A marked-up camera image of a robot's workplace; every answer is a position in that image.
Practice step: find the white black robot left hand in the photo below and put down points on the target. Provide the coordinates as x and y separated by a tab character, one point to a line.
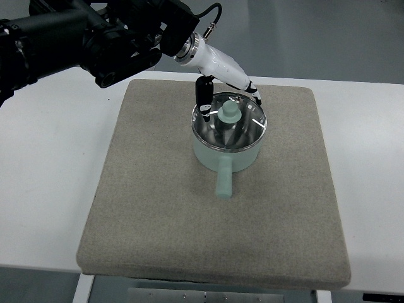
213	64

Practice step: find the glass lid with green knob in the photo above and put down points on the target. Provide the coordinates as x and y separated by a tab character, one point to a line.
235	123

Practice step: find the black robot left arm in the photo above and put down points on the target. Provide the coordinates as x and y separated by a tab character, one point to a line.
114	43

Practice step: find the mint green saucepan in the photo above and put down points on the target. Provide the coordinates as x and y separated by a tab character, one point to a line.
225	163

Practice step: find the beige felt mat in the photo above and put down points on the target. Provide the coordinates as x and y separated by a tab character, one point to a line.
155	214

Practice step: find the grey metal plate below table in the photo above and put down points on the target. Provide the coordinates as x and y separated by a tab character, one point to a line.
196	296

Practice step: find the black label strip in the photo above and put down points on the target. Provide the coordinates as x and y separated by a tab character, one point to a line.
386	298

